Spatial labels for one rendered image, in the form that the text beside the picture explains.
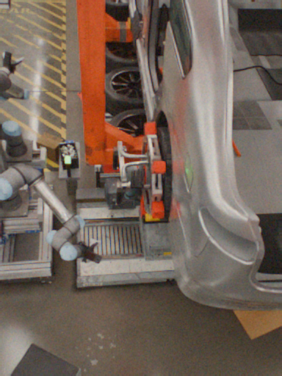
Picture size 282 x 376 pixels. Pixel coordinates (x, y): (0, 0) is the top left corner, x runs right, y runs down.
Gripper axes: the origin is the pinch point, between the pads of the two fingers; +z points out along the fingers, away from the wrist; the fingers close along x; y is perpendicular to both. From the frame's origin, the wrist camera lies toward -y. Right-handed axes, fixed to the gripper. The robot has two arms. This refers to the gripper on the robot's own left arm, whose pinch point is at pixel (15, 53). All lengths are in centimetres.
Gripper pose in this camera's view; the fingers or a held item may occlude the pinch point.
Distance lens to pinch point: 328.2
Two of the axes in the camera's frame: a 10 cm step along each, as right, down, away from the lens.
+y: -2.0, 6.2, 7.6
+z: 1.3, -7.5, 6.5
